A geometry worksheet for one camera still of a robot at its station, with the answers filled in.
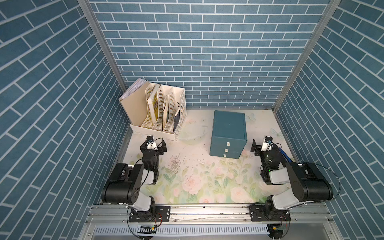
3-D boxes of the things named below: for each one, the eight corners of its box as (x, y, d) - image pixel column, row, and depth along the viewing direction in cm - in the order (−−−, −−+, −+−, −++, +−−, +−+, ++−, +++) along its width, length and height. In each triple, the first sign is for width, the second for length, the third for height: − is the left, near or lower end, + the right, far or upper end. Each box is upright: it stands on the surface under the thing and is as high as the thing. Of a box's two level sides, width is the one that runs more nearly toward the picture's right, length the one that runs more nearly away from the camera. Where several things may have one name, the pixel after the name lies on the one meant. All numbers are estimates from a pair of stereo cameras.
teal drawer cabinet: (210, 160, 94) (213, 141, 77) (209, 132, 109) (211, 111, 91) (241, 160, 95) (251, 141, 77) (236, 132, 109) (243, 111, 92)
